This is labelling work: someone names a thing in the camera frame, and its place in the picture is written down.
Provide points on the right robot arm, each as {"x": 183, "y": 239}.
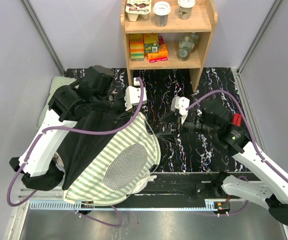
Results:
{"x": 216, "y": 123}

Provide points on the orange snack box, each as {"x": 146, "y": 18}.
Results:
{"x": 161, "y": 55}

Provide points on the paper coffee cup right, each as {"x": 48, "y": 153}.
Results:
{"x": 185, "y": 8}

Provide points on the clear glass jar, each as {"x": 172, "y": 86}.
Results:
{"x": 195, "y": 39}
{"x": 185, "y": 47}

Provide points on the chobani yogurt pack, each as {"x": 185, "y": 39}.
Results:
{"x": 138, "y": 8}

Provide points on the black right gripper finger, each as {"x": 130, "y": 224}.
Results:
{"x": 170, "y": 117}
{"x": 168, "y": 136}

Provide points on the white cable duct rail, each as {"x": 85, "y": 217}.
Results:
{"x": 65, "y": 206}

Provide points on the paper coffee cup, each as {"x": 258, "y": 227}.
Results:
{"x": 161, "y": 10}
{"x": 185, "y": 8}

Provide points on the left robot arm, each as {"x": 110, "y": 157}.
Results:
{"x": 68, "y": 104}

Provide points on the clear glass jar front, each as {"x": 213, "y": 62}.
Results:
{"x": 185, "y": 47}

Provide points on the aluminium frame post left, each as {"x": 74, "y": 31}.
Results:
{"x": 43, "y": 36}

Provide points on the paper coffee cup left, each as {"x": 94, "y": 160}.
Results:
{"x": 161, "y": 10}

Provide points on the wooden shelf unit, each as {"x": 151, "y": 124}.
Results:
{"x": 203, "y": 20}

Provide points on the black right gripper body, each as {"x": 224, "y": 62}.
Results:
{"x": 191, "y": 127}

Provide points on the red pink packet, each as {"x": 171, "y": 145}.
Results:
{"x": 161, "y": 43}

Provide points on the green striped pet tent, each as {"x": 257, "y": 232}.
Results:
{"x": 120, "y": 169}

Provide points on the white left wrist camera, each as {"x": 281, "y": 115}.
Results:
{"x": 133, "y": 93}

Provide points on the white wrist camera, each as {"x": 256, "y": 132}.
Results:
{"x": 179, "y": 106}
{"x": 133, "y": 93}

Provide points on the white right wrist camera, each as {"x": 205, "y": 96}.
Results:
{"x": 179, "y": 106}

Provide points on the clear glass jar back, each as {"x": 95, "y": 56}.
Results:
{"x": 195, "y": 39}

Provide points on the yellow green sponge stack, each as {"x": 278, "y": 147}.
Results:
{"x": 136, "y": 47}

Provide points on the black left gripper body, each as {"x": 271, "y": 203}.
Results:
{"x": 111, "y": 104}

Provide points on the red snack box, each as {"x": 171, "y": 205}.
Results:
{"x": 237, "y": 119}

